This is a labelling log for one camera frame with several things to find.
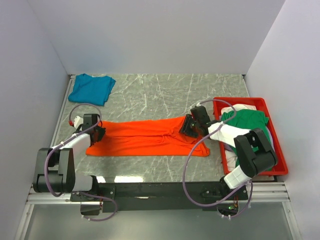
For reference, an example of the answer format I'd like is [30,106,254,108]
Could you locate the orange t shirt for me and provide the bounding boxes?
[85,116,200,157]

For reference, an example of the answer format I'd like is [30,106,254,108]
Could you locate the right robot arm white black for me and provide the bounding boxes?
[179,104,278,200]

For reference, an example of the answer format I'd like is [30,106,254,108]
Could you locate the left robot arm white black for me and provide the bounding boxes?
[32,113,106,201]

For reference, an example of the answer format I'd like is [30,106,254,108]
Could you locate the folded blue t shirt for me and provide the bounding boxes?
[68,73,116,106]

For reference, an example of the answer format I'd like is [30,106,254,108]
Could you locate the white t shirt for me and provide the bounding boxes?
[220,103,257,115]

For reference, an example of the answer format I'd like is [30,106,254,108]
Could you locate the lavender t shirt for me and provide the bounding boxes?
[223,127,275,156]

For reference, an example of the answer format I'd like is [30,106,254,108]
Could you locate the green t shirt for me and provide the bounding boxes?
[223,108,274,171]

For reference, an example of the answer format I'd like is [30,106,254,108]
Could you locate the black base beam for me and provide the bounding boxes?
[69,181,241,216]

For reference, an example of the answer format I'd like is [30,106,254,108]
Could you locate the red plastic bin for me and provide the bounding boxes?
[212,96,289,176]

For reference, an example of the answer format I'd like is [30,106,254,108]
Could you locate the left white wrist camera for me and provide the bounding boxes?
[68,115,84,129]

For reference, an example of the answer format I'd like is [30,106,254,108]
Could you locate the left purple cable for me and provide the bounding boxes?
[43,102,118,222]

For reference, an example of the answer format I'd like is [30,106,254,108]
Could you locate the aluminium frame rail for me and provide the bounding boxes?
[13,74,76,240]

